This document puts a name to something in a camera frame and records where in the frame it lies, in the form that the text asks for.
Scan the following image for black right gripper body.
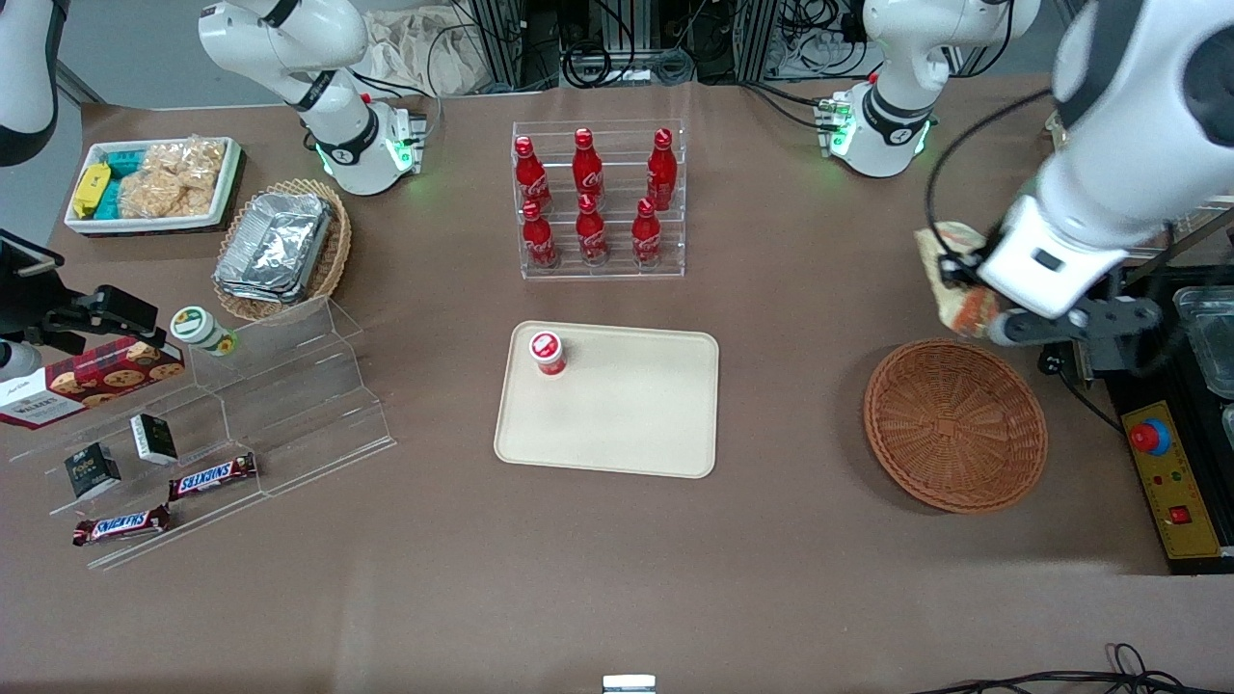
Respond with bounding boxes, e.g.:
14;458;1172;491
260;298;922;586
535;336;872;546
0;229;162;356

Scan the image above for triangle sandwich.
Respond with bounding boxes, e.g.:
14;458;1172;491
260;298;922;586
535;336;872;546
914;221;1004;339

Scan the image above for round brown wicker basket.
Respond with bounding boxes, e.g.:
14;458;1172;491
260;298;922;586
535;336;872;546
863;338;1049;515

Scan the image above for oval tan wicker basket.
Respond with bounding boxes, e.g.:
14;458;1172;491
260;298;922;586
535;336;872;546
212;177;354;325

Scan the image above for cream plastic tray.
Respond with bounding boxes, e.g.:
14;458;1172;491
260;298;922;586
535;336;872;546
494;321;721;480

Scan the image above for red tartan cookie box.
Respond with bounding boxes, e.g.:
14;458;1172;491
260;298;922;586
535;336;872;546
0;336;187;431

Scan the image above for green lid yogurt cup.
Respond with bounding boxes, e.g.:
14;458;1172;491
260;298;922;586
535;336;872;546
170;306;238;359

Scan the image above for yellow snack packet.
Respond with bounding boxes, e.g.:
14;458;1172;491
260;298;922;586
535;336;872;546
71;162;113;220

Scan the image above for small black box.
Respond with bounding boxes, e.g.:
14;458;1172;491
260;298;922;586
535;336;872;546
64;442;124;501
129;414;180;467

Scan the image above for teal snack packet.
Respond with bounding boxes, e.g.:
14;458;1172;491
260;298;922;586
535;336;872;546
94;148;148;220

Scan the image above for rice cracker snack bag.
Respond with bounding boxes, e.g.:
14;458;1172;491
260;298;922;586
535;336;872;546
118;138;229;220

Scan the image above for white plastic crate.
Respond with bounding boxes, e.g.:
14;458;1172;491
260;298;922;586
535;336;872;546
64;135;244;236

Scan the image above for lidded silver foil container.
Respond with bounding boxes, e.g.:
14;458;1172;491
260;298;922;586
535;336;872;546
213;190;335;306

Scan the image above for snickers chocolate bar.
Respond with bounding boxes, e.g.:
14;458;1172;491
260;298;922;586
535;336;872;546
168;452;259;503
71;503;174;548

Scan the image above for clear acrylic tiered shelf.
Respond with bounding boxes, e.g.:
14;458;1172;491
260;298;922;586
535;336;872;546
8;295;397;572

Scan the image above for black machine yellow control panel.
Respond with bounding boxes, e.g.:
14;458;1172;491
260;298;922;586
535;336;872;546
1075;260;1234;577

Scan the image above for red cola bottle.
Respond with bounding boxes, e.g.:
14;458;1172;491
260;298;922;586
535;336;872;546
572;127;605;201
521;200;561;270
514;135;553;214
630;198;667;268
575;193;610;267
645;127;679;212

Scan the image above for clear acrylic bottle rack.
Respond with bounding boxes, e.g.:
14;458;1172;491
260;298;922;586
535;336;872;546
511;119;687;280

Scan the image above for beige crumpled cloth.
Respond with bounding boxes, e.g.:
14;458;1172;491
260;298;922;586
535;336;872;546
359;8;495;97

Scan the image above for red lid white cup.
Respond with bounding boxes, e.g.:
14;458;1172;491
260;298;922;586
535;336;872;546
527;330;569;378

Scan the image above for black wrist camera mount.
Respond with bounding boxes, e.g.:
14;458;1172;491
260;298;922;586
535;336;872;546
1043;295;1165;350

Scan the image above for black power cable with plug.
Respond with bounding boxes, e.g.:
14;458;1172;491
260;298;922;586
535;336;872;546
1038;351;1125;435

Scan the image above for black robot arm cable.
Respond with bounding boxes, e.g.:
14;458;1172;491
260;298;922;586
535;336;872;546
924;89;1054;263

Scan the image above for aluminium frame post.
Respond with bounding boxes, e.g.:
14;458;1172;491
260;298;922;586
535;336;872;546
474;0;527;90
736;0;780;84

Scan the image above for black floor cables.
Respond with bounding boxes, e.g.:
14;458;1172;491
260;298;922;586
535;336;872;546
911;642;1234;694

